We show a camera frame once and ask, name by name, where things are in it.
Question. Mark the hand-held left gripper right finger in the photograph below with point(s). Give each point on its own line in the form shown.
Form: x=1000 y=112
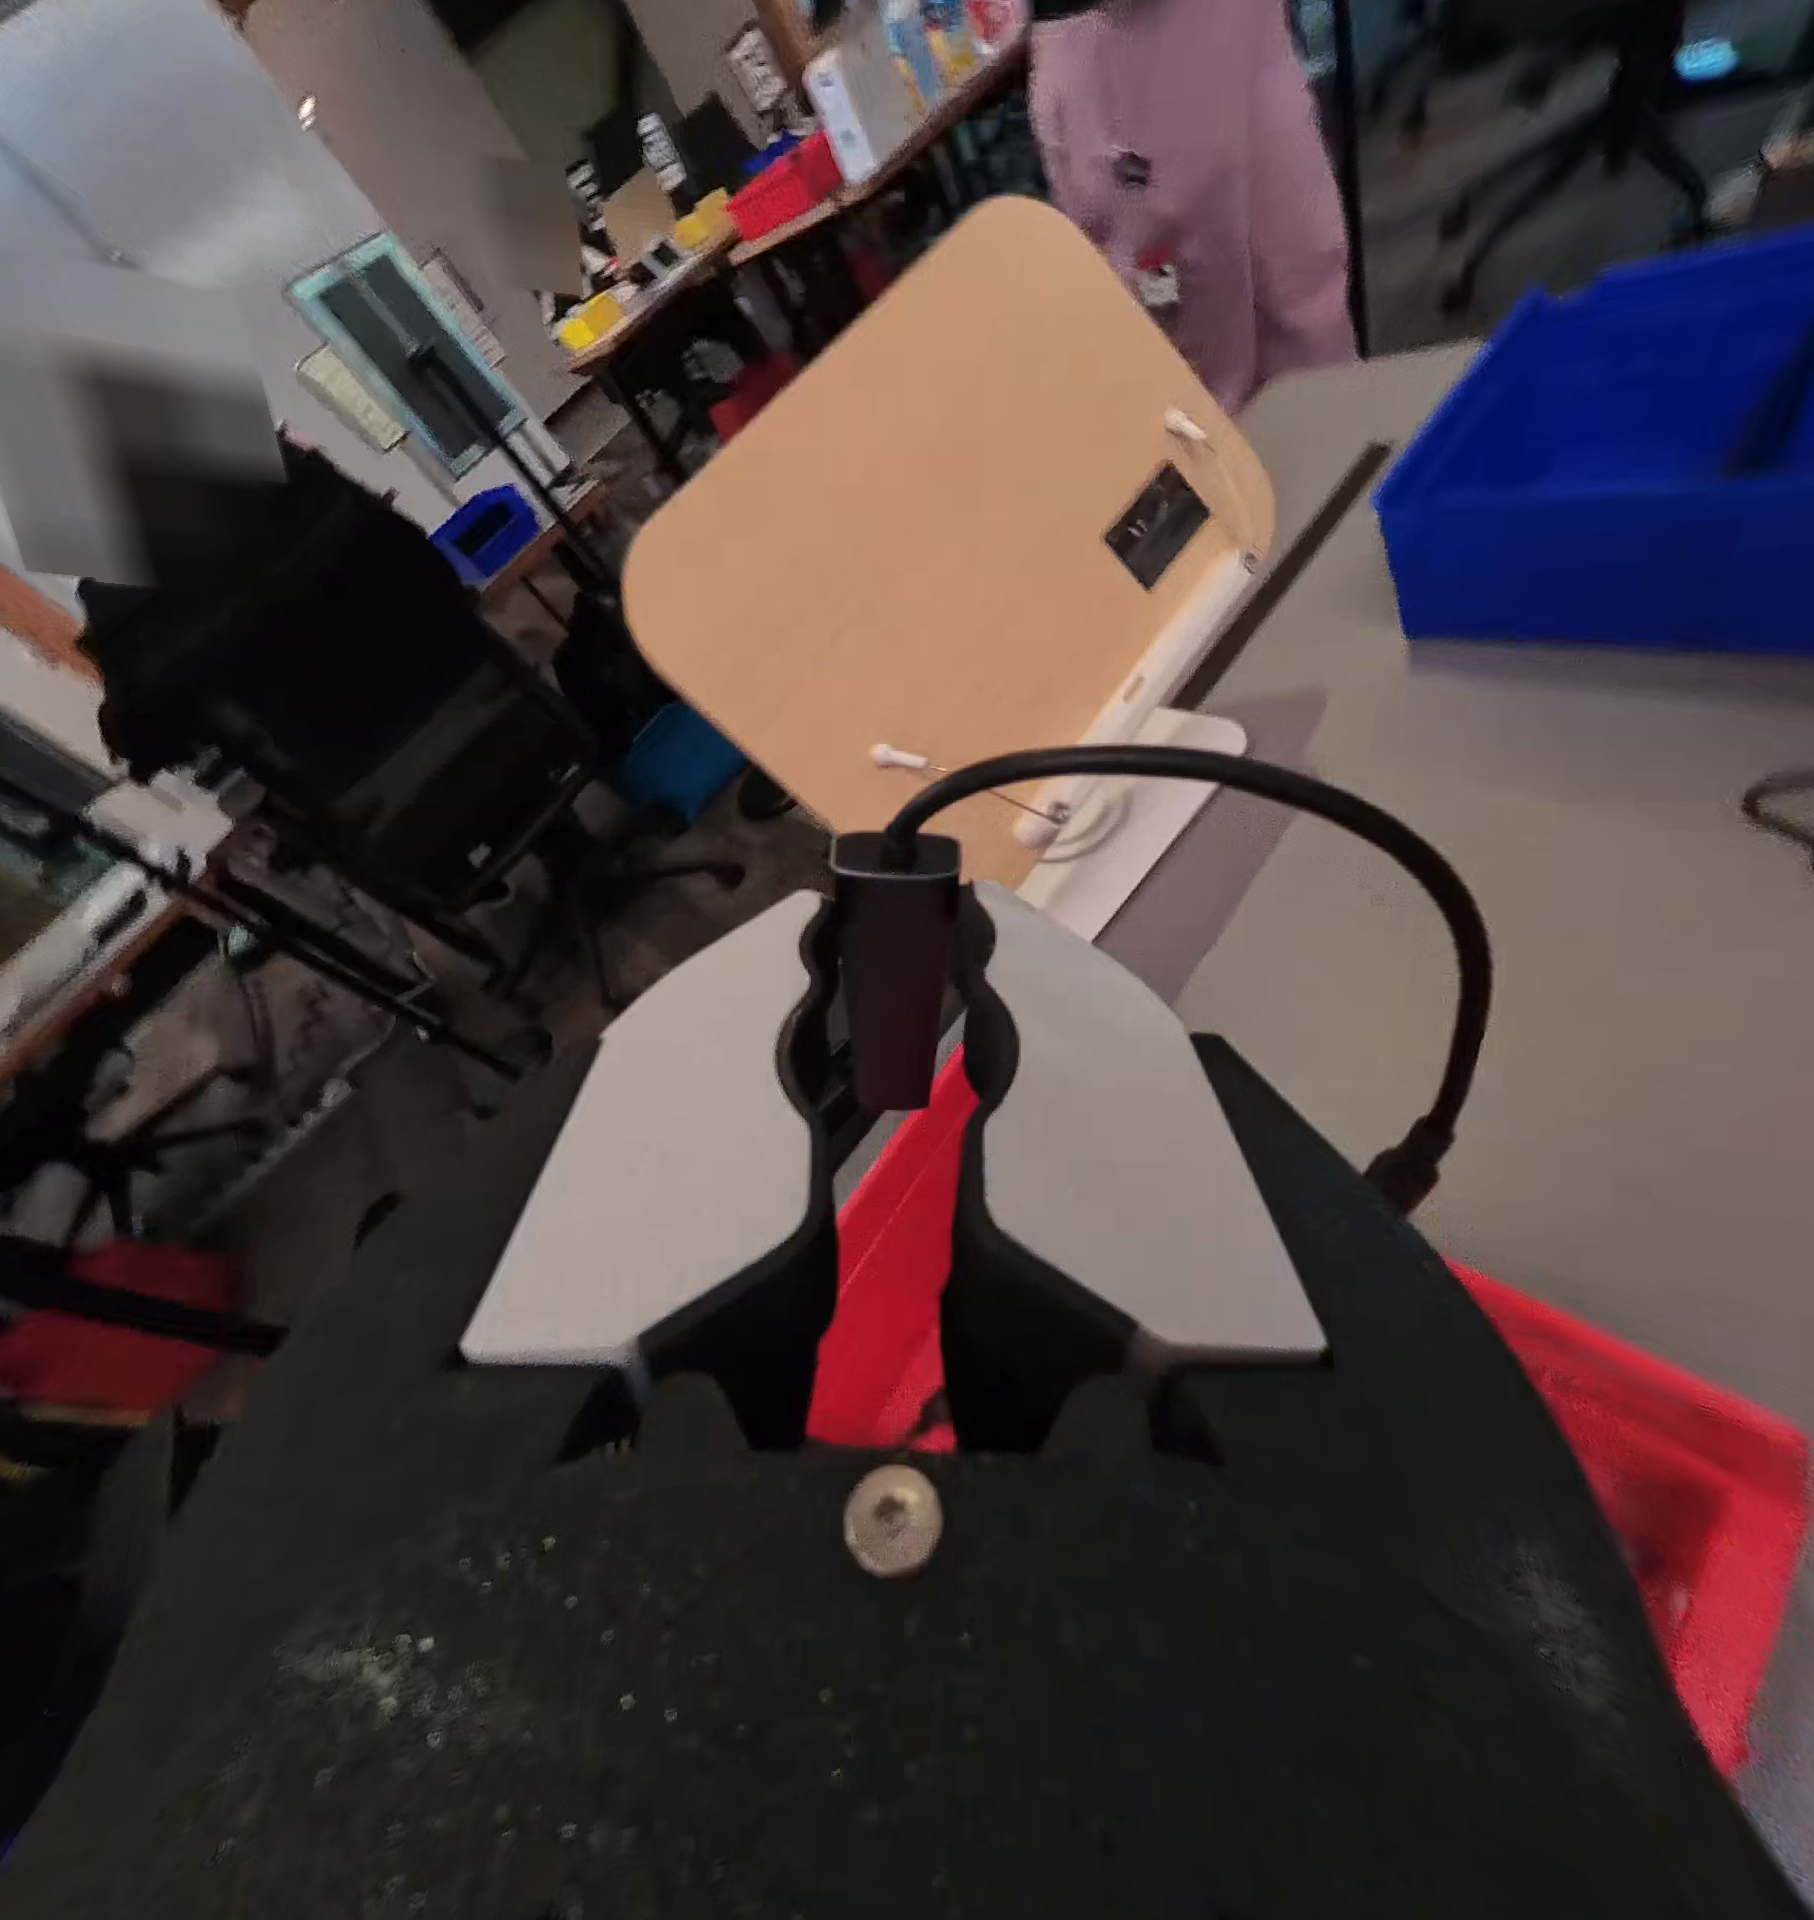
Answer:
x=1117 y=1186

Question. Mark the grey desk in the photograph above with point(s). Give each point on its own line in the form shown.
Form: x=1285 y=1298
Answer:
x=1596 y=902

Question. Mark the red plastic bin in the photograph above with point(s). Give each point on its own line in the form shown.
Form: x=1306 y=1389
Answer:
x=1643 y=1441

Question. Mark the small blue bin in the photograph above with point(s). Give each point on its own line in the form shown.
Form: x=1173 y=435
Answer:
x=484 y=537

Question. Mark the wooden book stand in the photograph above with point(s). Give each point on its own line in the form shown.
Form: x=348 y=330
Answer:
x=921 y=540

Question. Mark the white cardboard box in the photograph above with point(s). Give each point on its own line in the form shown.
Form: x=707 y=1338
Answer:
x=861 y=98

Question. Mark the cluttered long wooden table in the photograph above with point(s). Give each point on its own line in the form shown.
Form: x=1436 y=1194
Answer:
x=786 y=247

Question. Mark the blue storage tub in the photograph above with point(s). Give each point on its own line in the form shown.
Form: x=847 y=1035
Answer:
x=682 y=764

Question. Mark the black office chair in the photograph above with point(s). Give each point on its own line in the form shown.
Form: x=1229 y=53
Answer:
x=322 y=676
x=1611 y=106

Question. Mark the blue plastic bin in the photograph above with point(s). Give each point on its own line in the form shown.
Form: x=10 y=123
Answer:
x=1567 y=511

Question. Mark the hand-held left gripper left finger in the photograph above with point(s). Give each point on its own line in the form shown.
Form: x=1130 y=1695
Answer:
x=652 y=1186

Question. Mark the small yellow bin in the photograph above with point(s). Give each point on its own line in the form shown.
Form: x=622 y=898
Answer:
x=590 y=321

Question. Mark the small red bin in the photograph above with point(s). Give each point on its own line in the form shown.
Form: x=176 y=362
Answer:
x=786 y=192

